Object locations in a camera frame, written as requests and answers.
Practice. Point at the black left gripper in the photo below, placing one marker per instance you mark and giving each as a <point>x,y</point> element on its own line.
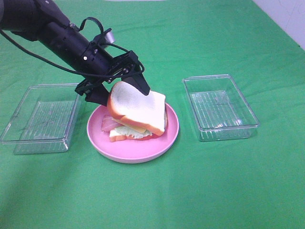
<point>97,66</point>

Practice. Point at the toy bread slice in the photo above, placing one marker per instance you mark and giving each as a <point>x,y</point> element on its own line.
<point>128,105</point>
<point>116,137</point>

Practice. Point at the toy bacon strip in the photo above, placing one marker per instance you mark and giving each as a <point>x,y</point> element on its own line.
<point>109,124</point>

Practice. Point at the yellow toy cheese slice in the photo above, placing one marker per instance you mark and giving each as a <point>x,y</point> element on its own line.
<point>133,127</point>

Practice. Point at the green toy lettuce leaf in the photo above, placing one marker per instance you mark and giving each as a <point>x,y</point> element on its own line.
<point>128,132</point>

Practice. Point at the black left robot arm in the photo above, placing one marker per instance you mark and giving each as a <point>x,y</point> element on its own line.
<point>43,21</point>

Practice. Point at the pink round plate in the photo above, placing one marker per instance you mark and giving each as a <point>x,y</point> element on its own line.
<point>131,151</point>

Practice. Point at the clear left plastic tray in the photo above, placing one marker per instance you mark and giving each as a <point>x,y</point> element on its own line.
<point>44,120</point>

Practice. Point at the clear plastic tray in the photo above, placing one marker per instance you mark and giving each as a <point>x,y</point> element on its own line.
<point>44,120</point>
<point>220,110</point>

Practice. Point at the clear right plastic tray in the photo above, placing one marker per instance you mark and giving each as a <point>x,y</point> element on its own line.
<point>220,110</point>

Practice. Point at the green tablecloth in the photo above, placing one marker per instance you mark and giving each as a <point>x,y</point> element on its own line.
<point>254,183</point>

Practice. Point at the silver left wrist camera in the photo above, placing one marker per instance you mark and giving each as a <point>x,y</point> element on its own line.
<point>104,39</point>

